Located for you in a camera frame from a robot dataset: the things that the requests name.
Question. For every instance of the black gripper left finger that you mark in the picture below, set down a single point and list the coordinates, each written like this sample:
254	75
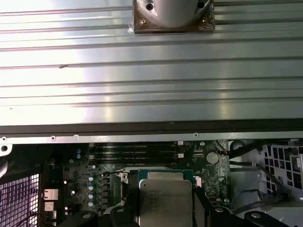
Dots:
123	217

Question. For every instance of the black PC case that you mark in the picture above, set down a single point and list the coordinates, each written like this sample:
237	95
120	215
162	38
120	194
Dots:
142	129

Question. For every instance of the silver port block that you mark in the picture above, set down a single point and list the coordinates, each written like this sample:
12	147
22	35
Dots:
49	206
51	194

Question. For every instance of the RAM slot with black clips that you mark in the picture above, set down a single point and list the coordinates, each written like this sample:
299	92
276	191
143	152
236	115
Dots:
137	162
137	151

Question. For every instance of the metal socket cover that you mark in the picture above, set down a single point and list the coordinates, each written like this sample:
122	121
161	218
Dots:
198	182

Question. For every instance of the RAM slot with white clips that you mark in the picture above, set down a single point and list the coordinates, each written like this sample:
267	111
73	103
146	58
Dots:
137	157
137	146

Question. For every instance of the silver drive cage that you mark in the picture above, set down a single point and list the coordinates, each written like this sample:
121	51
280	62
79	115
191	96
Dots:
267	153

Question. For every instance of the silver CPU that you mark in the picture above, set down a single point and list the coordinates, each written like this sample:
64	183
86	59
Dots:
165	201

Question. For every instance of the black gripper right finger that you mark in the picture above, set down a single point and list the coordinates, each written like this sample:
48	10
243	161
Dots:
203	217

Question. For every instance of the green motherboard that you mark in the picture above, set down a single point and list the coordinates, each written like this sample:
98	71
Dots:
213	175

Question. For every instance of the CPU socket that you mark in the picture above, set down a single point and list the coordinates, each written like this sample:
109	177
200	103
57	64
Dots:
125	179

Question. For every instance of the round coin battery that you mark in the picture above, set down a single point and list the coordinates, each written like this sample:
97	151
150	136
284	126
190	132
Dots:
212	158

